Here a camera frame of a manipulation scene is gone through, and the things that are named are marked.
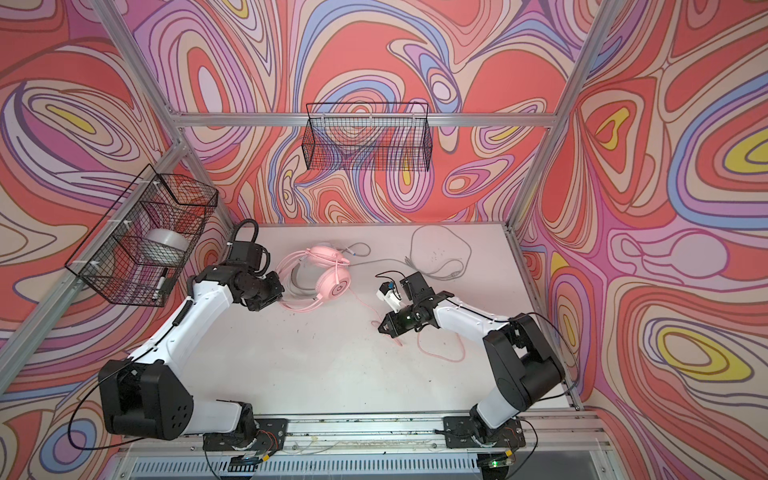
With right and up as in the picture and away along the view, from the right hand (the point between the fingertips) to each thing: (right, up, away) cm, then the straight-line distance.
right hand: (385, 334), depth 86 cm
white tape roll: (-53, +25, -15) cm, 60 cm away
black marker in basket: (-55, +16, -14) cm, 59 cm away
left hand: (-28, +13, -1) cm, 31 cm away
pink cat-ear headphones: (-28, +15, +19) cm, 37 cm away
